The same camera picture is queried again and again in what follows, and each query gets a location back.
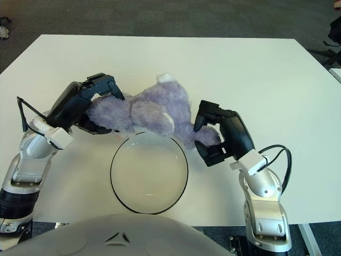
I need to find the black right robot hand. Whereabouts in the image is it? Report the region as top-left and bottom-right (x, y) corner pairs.
(193, 100), (256, 168)

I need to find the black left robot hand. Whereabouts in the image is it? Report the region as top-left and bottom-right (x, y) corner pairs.
(45, 72), (125, 135)

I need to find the purple plush bunny doll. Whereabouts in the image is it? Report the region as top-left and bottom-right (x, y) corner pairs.
(26, 72), (222, 150)

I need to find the white plate with black rim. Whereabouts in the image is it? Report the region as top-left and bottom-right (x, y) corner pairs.
(110, 133), (189, 215)

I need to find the white side table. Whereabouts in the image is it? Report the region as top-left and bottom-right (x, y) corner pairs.
(329, 68), (341, 83)

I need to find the white table leg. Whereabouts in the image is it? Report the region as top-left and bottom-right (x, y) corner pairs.
(298, 223), (323, 256)

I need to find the silver robot torso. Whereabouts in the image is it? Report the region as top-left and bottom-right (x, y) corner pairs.
(0, 213), (230, 256)

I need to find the black office chair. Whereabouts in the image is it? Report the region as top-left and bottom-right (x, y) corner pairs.
(308, 18), (341, 67)

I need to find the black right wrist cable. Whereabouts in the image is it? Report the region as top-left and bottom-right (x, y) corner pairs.
(257, 144), (293, 193)

